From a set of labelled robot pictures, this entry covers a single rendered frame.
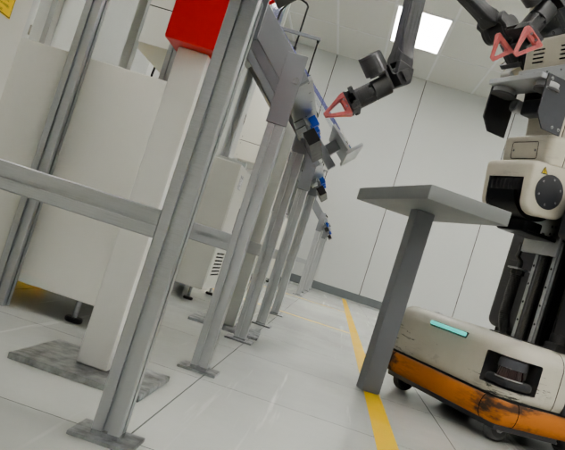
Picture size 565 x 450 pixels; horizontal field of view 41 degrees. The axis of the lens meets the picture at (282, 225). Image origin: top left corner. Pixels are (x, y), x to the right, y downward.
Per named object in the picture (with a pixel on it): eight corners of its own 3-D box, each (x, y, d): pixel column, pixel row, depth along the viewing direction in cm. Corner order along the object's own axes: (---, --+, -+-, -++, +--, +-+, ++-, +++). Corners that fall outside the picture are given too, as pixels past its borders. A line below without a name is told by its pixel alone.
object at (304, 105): (299, 140, 247) (319, 130, 247) (286, 94, 182) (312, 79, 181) (297, 137, 247) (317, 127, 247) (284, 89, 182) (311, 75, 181)
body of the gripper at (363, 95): (344, 87, 212) (369, 76, 212) (344, 97, 222) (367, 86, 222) (355, 108, 211) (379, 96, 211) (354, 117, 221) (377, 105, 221)
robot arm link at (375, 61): (414, 77, 218) (393, 84, 225) (398, 39, 216) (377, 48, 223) (389, 92, 212) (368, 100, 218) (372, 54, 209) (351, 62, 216)
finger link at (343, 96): (319, 103, 215) (348, 87, 215) (319, 109, 222) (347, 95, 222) (329, 124, 214) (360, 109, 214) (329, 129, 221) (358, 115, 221)
